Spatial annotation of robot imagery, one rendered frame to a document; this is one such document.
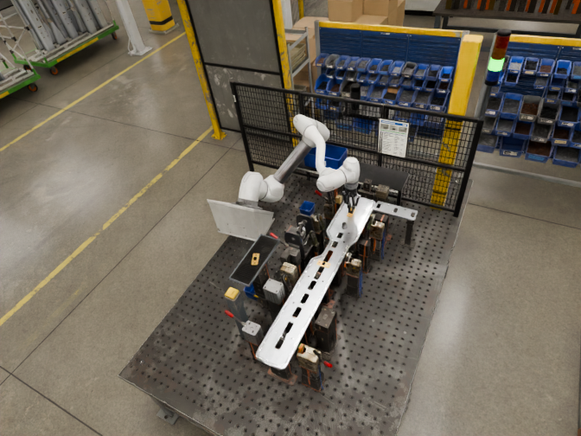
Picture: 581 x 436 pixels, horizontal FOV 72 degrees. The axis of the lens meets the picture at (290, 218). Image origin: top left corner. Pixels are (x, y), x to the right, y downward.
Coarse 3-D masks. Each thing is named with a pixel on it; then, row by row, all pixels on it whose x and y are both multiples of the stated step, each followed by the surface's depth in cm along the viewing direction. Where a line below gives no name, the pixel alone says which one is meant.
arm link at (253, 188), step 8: (248, 176) 296; (256, 176) 296; (240, 184) 300; (248, 184) 295; (256, 184) 296; (264, 184) 302; (240, 192) 297; (248, 192) 294; (256, 192) 297; (264, 192) 303; (256, 200) 298
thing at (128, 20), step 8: (120, 0) 727; (120, 8) 739; (128, 8) 744; (128, 16) 749; (128, 24) 758; (136, 24) 769; (128, 32) 771; (136, 32) 773; (136, 40) 778; (128, 48) 781; (136, 48) 792; (144, 48) 801
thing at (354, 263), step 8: (352, 264) 241; (360, 264) 241; (352, 272) 246; (360, 272) 245; (352, 280) 253; (360, 280) 250; (352, 288) 258; (360, 288) 257; (352, 296) 264; (360, 296) 264
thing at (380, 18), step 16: (336, 0) 577; (352, 0) 570; (368, 0) 592; (384, 0) 581; (400, 0) 634; (336, 16) 593; (352, 16) 582; (368, 16) 600; (384, 16) 593; (400, 16) 642
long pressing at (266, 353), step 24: (336, 216) 276; (360, 216) 274; (336, 240) 261; (312, 264) 249; (336, 264) 247; (288, 312) 227; (312, 312) 226; (288, 336) 217; (264, 360) 209; (288, 360) 207
